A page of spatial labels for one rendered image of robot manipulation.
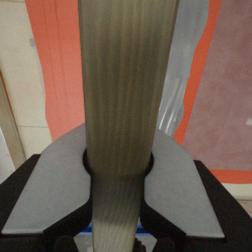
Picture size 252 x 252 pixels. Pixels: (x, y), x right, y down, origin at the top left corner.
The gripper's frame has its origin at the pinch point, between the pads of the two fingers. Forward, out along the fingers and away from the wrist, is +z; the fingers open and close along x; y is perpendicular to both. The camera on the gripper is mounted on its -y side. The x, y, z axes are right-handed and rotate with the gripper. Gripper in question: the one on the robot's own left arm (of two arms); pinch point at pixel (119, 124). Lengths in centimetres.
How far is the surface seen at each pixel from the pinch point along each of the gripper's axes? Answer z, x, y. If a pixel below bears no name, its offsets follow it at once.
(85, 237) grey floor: 110, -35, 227
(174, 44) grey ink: 12.8, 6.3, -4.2
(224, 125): 13.7, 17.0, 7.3
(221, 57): 13.6, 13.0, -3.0
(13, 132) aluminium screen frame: 12.4, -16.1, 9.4
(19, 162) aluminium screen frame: 11.6, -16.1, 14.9
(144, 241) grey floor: 110, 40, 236
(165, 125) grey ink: 13.3, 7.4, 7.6
